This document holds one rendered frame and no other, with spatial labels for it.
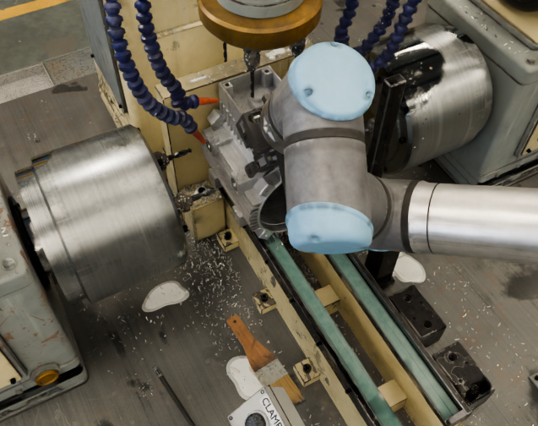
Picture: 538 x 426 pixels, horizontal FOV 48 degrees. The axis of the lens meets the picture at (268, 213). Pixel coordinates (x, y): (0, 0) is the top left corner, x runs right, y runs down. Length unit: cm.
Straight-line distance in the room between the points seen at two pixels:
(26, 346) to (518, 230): 71
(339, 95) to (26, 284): 48
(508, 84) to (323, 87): 61
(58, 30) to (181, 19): 216
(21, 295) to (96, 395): 31
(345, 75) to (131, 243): 42
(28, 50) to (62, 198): 230
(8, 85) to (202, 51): 130
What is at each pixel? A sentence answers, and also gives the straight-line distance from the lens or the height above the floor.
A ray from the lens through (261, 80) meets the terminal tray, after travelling 109.
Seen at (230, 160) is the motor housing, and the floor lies 106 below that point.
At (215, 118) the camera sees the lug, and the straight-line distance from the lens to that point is 108.
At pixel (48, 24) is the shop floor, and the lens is 331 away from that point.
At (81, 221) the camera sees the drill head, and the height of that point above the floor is 114.
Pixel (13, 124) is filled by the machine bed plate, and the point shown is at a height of 80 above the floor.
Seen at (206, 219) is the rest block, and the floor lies 86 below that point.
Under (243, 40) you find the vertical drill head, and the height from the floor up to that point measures 132.
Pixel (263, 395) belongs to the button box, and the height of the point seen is 108.
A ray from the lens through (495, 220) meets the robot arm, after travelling 70.
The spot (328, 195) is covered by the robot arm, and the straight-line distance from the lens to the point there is 62.
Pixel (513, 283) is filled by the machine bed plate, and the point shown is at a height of 80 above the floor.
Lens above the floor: 183
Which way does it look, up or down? 53 degrees down
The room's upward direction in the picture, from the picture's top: 2 degrees clockwise
